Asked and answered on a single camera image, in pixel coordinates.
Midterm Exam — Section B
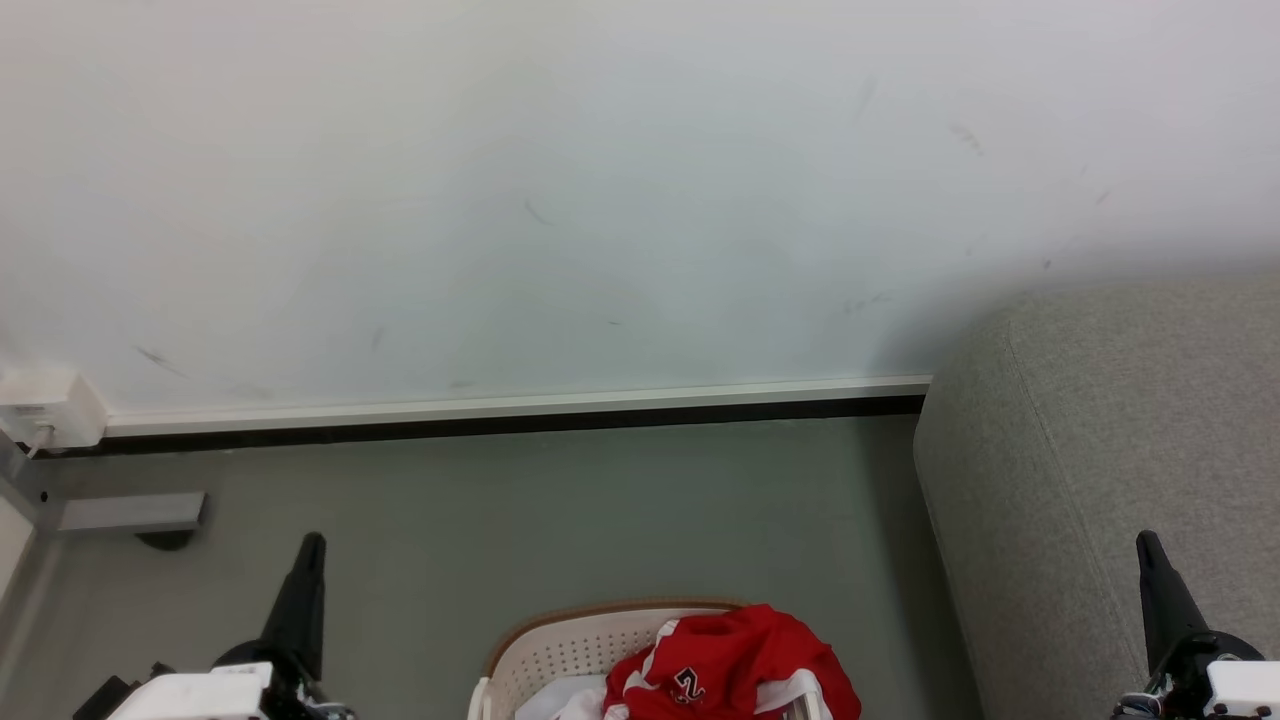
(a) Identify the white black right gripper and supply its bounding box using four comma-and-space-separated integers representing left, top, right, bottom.
1112, 530, 1280, 720

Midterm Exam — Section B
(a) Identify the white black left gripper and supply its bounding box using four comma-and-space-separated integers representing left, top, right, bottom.
75, 533, 353, 720

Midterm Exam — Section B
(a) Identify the white cloth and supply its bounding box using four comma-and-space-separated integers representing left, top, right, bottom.
515, 675, 611, 720

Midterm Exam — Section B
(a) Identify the red garment with number logo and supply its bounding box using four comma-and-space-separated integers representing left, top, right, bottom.
603, 604, 862, 720

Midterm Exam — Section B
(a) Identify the grey fabric sofa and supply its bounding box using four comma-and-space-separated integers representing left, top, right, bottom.
913, 278, 1280, 720

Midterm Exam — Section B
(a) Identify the white perforated laundry basket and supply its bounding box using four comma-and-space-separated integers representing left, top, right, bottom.
468, 598, 833, 720

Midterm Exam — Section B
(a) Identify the white and black baseboard strip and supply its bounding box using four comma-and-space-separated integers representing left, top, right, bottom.
20, 375, 933, 459

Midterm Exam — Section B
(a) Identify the beige side panel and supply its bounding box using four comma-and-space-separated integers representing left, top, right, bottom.
0, 495, 37, 601

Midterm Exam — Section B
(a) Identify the grey metal frame bar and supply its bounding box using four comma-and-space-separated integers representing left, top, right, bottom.
0, 430, 208, 553

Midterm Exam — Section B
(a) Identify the white wall socket box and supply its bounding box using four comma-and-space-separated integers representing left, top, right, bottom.
0, 368, 109, 452

